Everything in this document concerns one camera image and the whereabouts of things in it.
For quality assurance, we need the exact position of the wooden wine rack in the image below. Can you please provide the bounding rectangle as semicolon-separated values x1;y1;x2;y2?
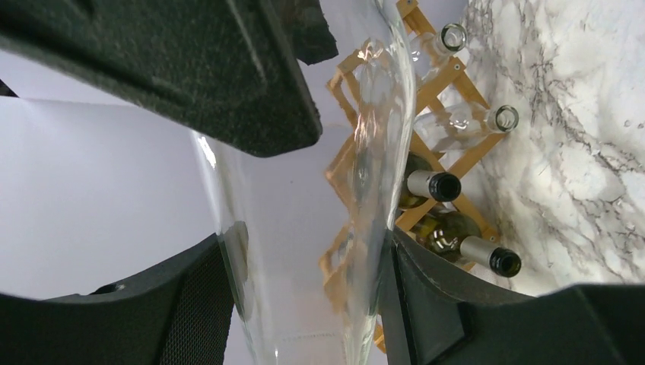
319;1;484;362

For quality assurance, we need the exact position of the clear square glass bottle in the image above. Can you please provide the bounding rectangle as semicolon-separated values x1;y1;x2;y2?
410;23;467;87

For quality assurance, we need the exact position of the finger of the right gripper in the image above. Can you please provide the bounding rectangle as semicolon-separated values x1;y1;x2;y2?
1;0;323;157
279;0;338;65

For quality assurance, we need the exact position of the green wine bottle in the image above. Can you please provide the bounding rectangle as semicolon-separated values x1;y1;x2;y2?
399;152;462;210
410;205;522;278

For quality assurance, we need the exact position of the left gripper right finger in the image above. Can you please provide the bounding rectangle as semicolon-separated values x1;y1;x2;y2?
380;230;644;364

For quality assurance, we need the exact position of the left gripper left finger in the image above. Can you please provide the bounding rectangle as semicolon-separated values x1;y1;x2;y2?
1;235;234;364

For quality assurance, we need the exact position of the clear tall glass bottle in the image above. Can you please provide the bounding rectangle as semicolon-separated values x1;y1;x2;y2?
413;102;519;153

